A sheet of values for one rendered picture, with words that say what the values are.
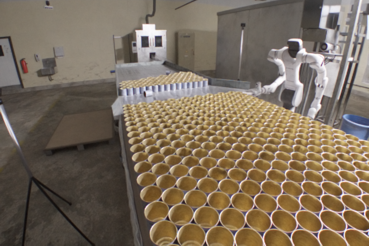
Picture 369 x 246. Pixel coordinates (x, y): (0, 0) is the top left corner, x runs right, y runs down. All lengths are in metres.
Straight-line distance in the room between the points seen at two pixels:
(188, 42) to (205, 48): 1.19
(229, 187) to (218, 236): 0.18
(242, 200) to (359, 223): 0.34
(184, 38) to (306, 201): 7.69
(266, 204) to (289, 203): 0.07
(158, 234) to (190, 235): 0.09
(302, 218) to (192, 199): 0.34
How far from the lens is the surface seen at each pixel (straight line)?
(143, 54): 6.46
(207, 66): 9.05
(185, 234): 0.54
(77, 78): 8.10
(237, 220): 0.58
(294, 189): 0.71
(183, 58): 8.02
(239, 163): 0.74
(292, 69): 1.89
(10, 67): 8.76
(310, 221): 0.64
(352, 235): 0.66
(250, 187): 0.67
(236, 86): 2.23
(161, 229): 0.55
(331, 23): 3.08
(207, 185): 0.65
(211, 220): 0.58
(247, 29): 4.10
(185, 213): 0.58
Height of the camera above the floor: 1.65
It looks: 22 degrees down
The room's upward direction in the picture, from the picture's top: straight up
